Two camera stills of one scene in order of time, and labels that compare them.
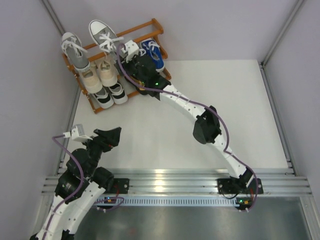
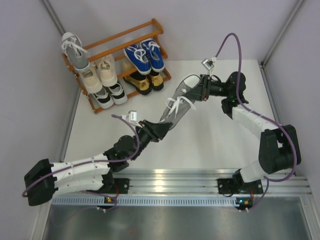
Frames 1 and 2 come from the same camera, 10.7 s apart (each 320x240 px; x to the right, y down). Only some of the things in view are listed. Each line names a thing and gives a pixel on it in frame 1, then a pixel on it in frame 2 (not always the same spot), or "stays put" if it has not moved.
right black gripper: [126, 64] -> [200, 91]
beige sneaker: [107, 72] stays put
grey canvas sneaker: [73, 48] stays put
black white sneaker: [118, 93] stays put
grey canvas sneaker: [105, 37] -> [178, 105]
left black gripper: [111, 137] -> [157, 131]
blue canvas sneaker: [153, 50] stays put
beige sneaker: [91, 78] stays put
